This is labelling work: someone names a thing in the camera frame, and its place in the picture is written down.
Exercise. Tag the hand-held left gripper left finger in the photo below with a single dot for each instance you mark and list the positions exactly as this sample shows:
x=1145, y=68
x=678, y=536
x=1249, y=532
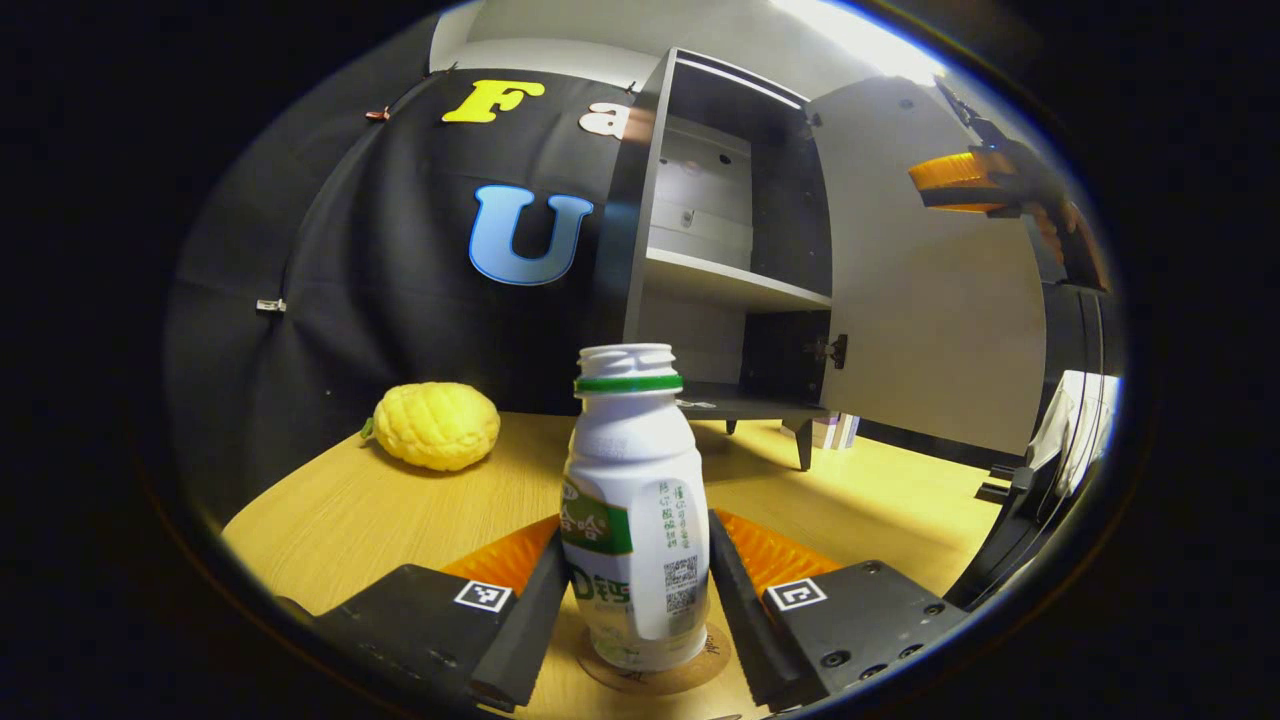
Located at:
x=530, y=625

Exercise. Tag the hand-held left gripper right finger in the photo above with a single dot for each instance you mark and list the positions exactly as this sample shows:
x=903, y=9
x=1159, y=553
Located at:
x=755, y=620

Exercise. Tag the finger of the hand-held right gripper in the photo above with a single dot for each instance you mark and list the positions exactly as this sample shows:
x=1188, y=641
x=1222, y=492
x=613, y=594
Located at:
x=965, y=207
x=960, y=172

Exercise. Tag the round brown coaster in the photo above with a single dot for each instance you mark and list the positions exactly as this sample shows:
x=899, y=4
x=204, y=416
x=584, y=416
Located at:
x=700, y=670

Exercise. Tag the beige cabinet door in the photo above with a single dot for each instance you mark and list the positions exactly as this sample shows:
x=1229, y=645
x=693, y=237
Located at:
x=930, y=320

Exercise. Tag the white bottle green label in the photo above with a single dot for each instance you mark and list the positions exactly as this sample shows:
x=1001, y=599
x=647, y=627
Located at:
x=635, y=500

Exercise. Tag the dark grey cabinet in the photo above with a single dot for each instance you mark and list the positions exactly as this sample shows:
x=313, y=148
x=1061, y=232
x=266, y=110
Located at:
x=640, y=250

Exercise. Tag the metal door hinge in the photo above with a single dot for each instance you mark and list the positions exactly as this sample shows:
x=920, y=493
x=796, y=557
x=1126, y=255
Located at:
x=830, y=351

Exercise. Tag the yellow bumpy bun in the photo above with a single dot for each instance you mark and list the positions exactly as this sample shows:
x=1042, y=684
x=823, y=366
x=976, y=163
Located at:
x=435, y=425

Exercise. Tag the white cloth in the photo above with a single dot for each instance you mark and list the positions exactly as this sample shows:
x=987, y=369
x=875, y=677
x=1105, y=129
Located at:
x=1085, y=430

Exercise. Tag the black metal stand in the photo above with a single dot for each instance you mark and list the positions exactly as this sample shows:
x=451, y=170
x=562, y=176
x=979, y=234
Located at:
x=1010, y=540

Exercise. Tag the black backdrop cloth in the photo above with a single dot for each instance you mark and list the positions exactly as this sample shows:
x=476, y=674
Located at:
x=400, y=300

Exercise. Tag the white clip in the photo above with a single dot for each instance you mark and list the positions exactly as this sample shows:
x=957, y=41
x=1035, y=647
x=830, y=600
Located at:
x=270, y=305

